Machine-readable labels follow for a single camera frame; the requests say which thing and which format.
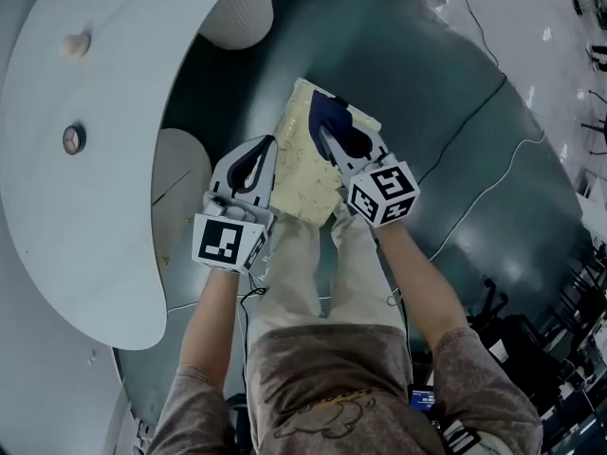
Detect person's right forearm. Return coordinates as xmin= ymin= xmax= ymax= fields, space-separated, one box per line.
xmin=376 ymin=219 xmax=469 ymax=354

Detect black device with blue screen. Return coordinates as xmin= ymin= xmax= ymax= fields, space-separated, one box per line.
xmin=408 ymin=387 xmax=438 ymax=415

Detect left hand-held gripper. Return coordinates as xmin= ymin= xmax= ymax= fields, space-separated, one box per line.
xmin=191 ymin=134 xmax=279 ymax=274

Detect cream upholstered footstool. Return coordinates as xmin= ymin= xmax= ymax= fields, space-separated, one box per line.
xmin=270 ymin=77 xmax=383 ymax=228

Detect dark blue cloth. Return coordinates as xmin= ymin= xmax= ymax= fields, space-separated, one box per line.
xmin=307 ymin=89 xmax=356 ymax=154

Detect small beige round object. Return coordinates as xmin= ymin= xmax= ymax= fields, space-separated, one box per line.
xmin=60 ymin=30 xmax=93 ymax=61

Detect thin black cable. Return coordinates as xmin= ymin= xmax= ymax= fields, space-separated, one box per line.
xmin=236 ymin=272 xmax=267 ymax=388

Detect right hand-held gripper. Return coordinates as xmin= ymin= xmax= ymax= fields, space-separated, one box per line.
xmin=316 ymin=126 xmax=422 ymax=229

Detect brown printed shirt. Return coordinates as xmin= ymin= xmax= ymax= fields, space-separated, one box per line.
xmin=144 ymin=324 xmax=545 ymax=455

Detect black office chair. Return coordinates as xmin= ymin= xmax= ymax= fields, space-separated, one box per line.
xmin=473 ymin=300 xmax=578 ymax=397
xmin=467 ymin=277 xmax=511 ymax=334

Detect white curved table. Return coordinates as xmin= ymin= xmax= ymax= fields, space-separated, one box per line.
xmin=0 ymin=0 xmax=275 ymax=353

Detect small round tin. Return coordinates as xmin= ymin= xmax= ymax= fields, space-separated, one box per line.
xmin=62 ymin=122 xmax=88 ymax=157

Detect person's left forearm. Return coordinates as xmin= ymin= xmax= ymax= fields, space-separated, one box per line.
xmin=178 ymin=265 xmax=242 ymax=383

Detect beige trousers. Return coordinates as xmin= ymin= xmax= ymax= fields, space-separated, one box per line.
xmin=244 ymin=185 xmax=407 ymax=350

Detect white strap with black buckle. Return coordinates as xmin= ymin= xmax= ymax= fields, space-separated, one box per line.
xmin=442 ymin=418 xmax=484 ymax=455

